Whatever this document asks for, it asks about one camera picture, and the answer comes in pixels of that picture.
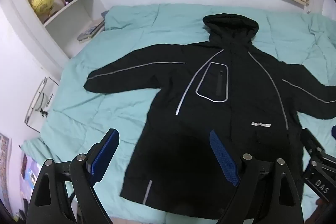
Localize teal quilt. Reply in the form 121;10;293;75
21;4;336;224

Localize white bookshelf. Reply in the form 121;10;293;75
16;0;106;59

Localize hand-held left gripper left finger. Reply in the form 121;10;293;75
27;129;120;224

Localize wall poster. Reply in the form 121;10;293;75
0;132;12;205

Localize stack of flat books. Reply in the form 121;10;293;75
77;19;105;43

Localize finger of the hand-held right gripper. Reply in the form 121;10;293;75
301;128;327;160

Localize white framed board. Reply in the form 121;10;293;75
24;76;59;133

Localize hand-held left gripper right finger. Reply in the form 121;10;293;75
209;130;305;224

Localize black hooded jacket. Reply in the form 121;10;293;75
84;13;336;214

